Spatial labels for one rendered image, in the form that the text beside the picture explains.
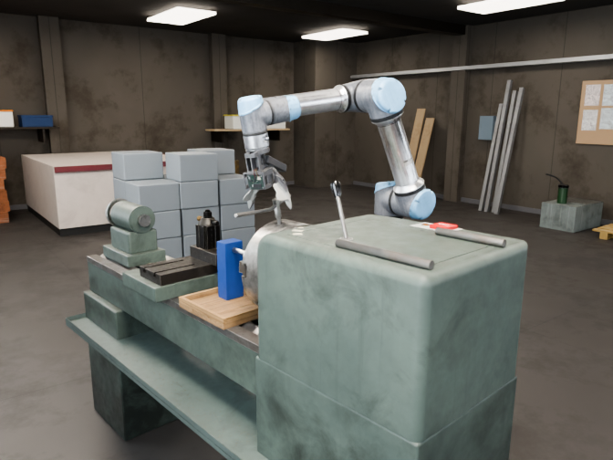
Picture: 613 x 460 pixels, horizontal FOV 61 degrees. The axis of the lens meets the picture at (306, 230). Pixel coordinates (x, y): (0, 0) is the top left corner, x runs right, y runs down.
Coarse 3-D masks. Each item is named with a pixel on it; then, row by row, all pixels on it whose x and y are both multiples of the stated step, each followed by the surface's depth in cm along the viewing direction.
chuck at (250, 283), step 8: (272, 224) 173; (288, 224) 170; (256, 232) 172; (264, 232) 170; (272, 232) 168; (256, 240) 168; (248, 248) 169; (256, 248) 166; (248, 256) 168; (256, 256) 165; (248, 264) 167; (256, 264) 164; (248, 272) 167; (256, 272) 164; (248, 280) 168; (256, 280) 164; (248, 288) 170; (256, 288) 166; (248, 296) 173; (256, 296) 168; (256, 304) 175
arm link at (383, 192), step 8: (376, 184) 206; (384, 184) 202; (392, 184) 201; (376, 192) 206; (384, 192) 202; (392, 192) 199; (376, 200) 206; (384, 200) 202; (376, 208) 207; (384, 208) 204
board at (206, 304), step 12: (216, 288) 209; (180, 300) 199; (192, 300) 201; (204, 300) 201; (216, 300) 201; (228, 300) 201; (240, 300) 201; (192, 312) 193; (204, 312) 187; (216, 312) 189; (228, 312) 189; (240, 312) 184; (252, 312) 186; (216, 324) 182; (228, 324) 180; (240, 324) 184
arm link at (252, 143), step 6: (246, 138) 155; (252, 138) 154; (258, 138) 154; (264, 138) 155; (246, 144) 156; (252, 144) 155; (258, 144) 155; (264, 144) 155; (252, 150) 156; (258, 150) 156
